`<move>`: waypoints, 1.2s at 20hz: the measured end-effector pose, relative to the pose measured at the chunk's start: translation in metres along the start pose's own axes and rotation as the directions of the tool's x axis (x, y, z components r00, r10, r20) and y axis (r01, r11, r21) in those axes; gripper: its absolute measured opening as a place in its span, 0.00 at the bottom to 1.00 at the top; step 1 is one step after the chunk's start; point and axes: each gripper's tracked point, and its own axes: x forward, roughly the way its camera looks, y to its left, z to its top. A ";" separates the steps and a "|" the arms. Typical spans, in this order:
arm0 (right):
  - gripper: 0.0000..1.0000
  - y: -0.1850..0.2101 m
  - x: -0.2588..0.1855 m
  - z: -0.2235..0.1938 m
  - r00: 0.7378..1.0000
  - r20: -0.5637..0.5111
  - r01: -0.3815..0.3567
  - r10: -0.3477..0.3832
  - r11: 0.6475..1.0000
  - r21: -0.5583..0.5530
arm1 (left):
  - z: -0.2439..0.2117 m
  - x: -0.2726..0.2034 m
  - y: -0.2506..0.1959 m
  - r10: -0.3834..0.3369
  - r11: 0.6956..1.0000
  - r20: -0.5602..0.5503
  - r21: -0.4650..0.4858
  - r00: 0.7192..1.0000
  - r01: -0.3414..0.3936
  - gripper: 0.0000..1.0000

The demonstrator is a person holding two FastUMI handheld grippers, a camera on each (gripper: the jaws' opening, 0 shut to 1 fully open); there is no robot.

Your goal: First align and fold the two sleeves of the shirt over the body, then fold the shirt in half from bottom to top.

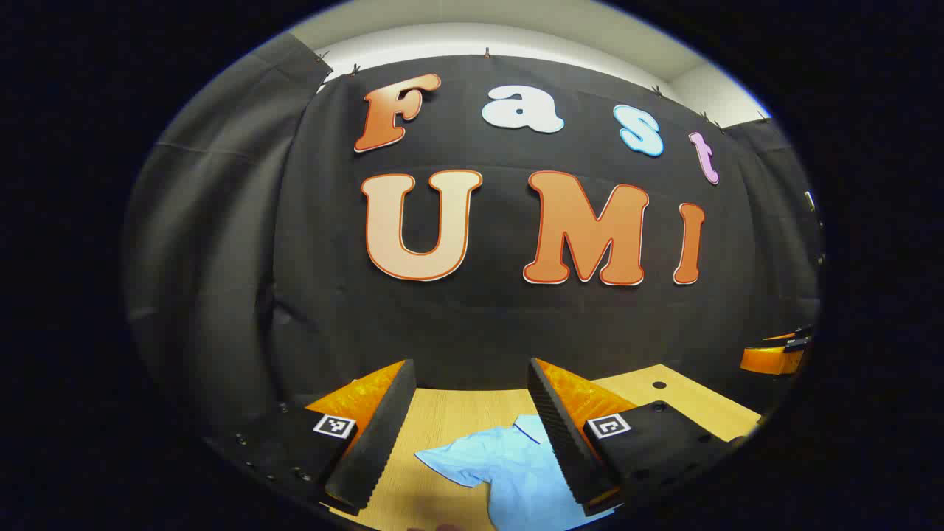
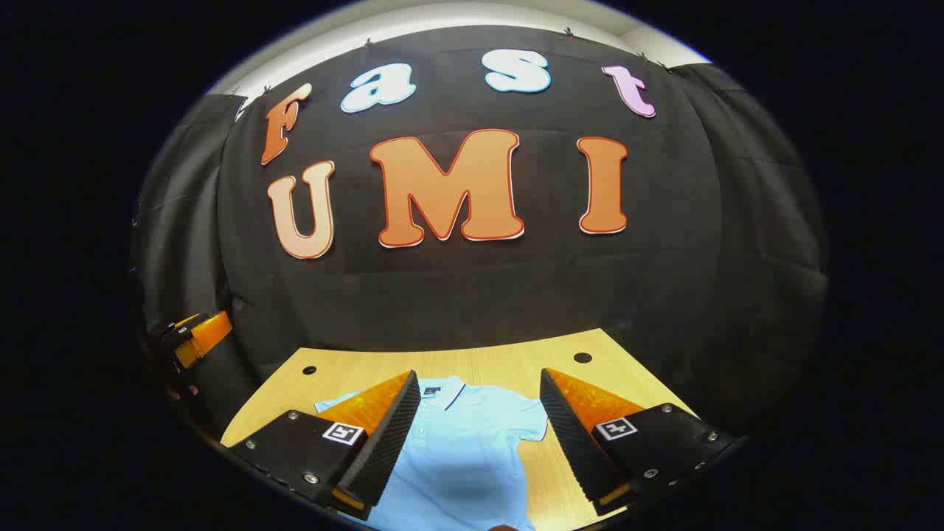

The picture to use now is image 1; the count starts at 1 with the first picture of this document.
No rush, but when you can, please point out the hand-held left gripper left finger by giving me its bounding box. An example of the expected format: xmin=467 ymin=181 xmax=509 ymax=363
xmin=203 ymin=359 xmax=417 ymax=517

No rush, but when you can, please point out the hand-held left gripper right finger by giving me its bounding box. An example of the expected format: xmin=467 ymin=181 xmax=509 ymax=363
xmin=527 ymin=358 xmax=764 ymax=517

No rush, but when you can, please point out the light blue T-shirt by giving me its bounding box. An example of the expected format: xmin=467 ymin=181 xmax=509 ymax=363
xmin=414 ymin=414 xmax=619 ymax=531

